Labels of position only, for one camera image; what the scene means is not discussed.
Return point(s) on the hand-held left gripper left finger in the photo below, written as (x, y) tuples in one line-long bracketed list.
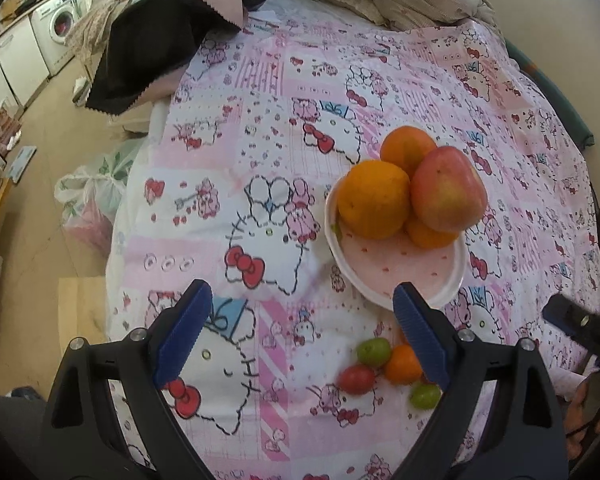
[(180, 340)]

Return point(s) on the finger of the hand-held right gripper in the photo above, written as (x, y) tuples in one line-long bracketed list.
[(565, 312)]

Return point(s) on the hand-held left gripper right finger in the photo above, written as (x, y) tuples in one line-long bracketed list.
[(422, 340)]

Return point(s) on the small mandarin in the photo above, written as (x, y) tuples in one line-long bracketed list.
[(402, 366)]

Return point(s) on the green cherry tomato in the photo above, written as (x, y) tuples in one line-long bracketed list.
[(425, 396), (374, 352)]

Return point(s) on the pink strawberry print plate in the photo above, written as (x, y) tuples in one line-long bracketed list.
[(405, 270)]

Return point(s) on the red cherry tomato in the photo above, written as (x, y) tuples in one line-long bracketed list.
[(356, 379)]

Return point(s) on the large orange with navel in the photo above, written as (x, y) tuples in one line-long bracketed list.
[(375, 200)]

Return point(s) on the red yellow apple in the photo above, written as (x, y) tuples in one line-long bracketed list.
[(447, 190)]

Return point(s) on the round smooth orange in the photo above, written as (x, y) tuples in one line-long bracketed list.
[(405, 147)]

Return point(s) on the pink plastic bag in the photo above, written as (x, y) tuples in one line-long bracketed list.
[(87, 227)]

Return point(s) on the white green plastic bag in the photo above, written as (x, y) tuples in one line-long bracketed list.
[(100, 185)]

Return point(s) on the pink cartoon printed blanket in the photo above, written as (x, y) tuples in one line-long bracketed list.
[(280, 135)]

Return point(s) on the grey bathroom scale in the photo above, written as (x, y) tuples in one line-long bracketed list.
[(22, 161)]

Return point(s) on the black cloth with zigzag edge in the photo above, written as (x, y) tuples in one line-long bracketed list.
[(145, 55)]

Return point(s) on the white floor cabinet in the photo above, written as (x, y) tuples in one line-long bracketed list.
[(22, 60)]

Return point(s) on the beige floral cloth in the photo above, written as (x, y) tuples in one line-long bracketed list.
[(92, 22)]

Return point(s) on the white paper sheet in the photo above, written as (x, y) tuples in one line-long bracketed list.
[(265, 16)]

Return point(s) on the white washing machine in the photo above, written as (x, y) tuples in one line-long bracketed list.
[(55, 25)]

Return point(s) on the teal bed frame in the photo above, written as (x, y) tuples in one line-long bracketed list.
[(555, 95)]

